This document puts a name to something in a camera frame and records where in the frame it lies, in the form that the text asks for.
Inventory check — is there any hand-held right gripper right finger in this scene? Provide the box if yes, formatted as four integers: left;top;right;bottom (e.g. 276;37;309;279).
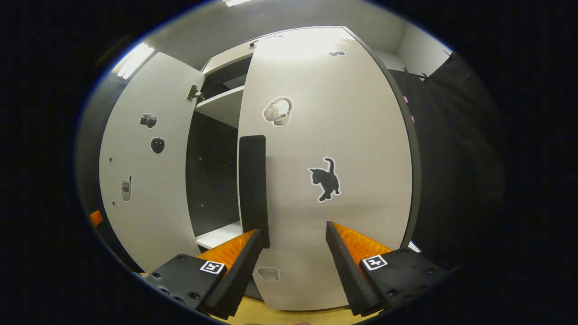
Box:
325;221;452;316

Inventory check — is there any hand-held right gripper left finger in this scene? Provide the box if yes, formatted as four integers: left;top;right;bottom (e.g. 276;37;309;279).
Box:
144;228;265;320

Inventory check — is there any white cabinet door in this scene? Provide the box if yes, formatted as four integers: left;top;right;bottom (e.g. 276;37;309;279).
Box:
98;52;206;274
237;26;423;311

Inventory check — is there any white lower cabinet shelf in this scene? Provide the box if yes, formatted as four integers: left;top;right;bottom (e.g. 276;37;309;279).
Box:
196;221;244;250

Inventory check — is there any white cabinet shelf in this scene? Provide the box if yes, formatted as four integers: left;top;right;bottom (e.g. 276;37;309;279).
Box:
196;221;244;250
195;86;245;129

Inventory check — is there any white cabinet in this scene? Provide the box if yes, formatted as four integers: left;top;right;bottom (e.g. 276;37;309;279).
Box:
98;26;423;312

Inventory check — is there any white upper cabinet shelf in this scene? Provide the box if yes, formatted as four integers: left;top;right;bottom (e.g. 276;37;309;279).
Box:
195;86;245;129

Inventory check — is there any white cabinet drawer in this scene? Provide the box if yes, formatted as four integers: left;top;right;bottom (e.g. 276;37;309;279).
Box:
202;43;253;75

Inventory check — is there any black right door handle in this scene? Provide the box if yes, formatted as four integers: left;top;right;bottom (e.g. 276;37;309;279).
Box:
238;135;270;249

